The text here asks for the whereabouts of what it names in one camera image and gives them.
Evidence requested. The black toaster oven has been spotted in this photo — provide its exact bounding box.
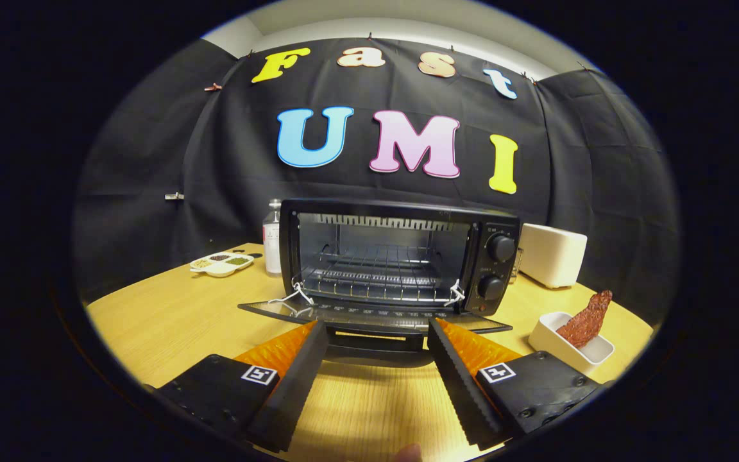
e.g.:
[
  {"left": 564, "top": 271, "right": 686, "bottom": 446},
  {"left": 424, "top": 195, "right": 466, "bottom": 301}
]
[{"left": 238, "top": 198, "right": 522, "bottom": 368}]

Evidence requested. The white pop-up toaster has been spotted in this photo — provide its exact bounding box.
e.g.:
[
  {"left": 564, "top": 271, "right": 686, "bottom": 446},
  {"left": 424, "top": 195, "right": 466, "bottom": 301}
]
[{"left": 518, "top": 223, "right": 588, "bottom": 289}]

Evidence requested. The black backdrop cloth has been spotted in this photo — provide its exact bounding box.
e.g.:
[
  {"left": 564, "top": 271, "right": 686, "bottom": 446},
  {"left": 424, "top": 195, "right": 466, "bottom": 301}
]
[{"left": 74, "top": 37, "right": 679, "bottom": 321}]

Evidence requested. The white divided seasoning dish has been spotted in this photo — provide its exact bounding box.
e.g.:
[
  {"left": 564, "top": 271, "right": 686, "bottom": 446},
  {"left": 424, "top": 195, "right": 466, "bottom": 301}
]
[{"left": 190, "top": 252, "right": 255, "bottom": 278}]

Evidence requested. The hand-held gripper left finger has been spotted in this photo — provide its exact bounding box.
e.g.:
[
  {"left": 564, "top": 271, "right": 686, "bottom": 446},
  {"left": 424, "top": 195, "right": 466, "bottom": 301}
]
[{"left": 151, "top": 320, "right": 330, "bottom": 453}]

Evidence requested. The reddish-brown dried meat strip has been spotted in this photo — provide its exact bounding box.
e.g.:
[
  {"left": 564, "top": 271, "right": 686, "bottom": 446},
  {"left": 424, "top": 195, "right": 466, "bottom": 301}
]
[{"left": 556, "top": 289, "right": 613, "bottom": 349}]

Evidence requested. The small white rectangular tray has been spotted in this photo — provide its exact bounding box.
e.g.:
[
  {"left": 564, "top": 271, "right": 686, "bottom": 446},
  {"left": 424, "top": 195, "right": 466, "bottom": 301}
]
[{"left": 529, "top": 311, "right": 615, "bottom": 375}]

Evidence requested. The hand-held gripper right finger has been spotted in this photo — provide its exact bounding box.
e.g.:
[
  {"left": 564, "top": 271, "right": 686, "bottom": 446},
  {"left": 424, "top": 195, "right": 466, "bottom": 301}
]
[{"left": 427, "top": 317, "right": 604, "bottom": 450}]

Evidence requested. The clear plastic bottle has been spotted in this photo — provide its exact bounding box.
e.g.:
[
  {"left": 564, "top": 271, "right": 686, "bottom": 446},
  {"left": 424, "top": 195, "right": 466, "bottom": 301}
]
[{"left": 262, "top": 199, "right": 283, "bottom": 277}]

